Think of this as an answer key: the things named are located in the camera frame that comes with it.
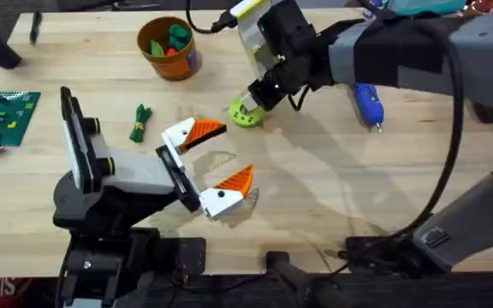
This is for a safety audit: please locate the green toy vegetable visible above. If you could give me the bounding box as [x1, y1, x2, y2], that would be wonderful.
[128, 103, 154, 144]

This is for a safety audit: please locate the blue electric screwdriver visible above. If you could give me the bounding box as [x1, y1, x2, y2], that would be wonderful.
[352, 82, 386, 134]

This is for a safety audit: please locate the green disc with holes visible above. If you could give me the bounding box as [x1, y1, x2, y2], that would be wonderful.
[228, 96, 267, 129]

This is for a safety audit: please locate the right wrist upright pale plate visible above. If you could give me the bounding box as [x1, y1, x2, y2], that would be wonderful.
[229, 0, 282, 82]

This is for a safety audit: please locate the left wrist upright black plate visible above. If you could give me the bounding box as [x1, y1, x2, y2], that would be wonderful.
[59, 85, 98, 194]

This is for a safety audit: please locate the orange tub with toys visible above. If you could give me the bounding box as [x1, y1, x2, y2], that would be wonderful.
[136, 15, 204, 82]

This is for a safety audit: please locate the teal tool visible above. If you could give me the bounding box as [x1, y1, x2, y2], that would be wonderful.
[382, 0, 468, 17]

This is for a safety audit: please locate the green board with toy blocks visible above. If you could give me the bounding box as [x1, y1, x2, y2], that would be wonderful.
[0, 90, 42, 156]

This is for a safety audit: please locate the black pen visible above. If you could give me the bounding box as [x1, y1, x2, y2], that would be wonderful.
[28, 9, 44, 46]

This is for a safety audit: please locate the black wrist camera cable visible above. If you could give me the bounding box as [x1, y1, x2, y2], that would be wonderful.
[184, 0, 241, 36]

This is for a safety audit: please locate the black rail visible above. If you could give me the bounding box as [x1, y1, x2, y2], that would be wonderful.
[53, 237, 493, 308]

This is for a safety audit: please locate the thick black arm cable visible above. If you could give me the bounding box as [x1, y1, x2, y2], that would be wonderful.
[340, 25, 466, 264]

